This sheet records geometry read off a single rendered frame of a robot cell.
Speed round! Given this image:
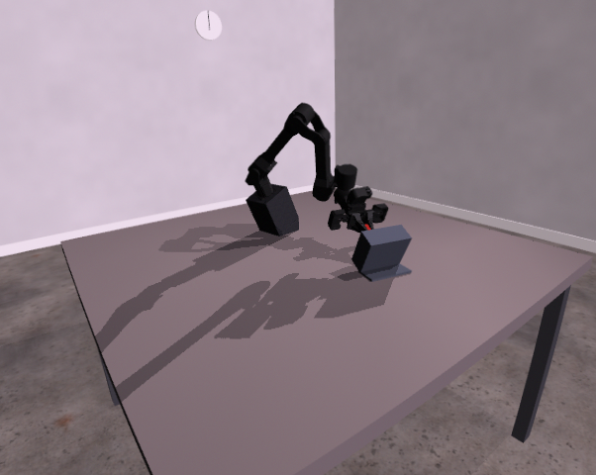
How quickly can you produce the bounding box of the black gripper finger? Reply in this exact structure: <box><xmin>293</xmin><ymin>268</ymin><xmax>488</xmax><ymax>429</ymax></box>
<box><xmin>363</xmin><ymin>211</ymin><xmax>375</xmax><ymax>230</ymax></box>
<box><xmin>347</xmin><ymin>213</ymin><xmax>368</xmax><ymax>233</ymax></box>

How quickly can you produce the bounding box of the grey sloped panel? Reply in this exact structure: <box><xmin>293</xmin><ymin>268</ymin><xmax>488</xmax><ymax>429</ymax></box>
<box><xmin>351</xmin><ymin>225</ymin><xmax>412</xmax><ymax>282</ymax></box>

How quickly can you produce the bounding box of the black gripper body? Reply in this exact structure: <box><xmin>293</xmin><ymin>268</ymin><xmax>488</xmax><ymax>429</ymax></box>
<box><xmin>328</xmin><ymin>197</ymin><xmax>389</xmax><ymax>231</ymax></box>

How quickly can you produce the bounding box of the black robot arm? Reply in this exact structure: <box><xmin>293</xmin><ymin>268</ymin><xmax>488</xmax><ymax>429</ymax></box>
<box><xmin>245</xmin><ymin>103</ymin><xmax>372</xmax><ymax>210</ymax></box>

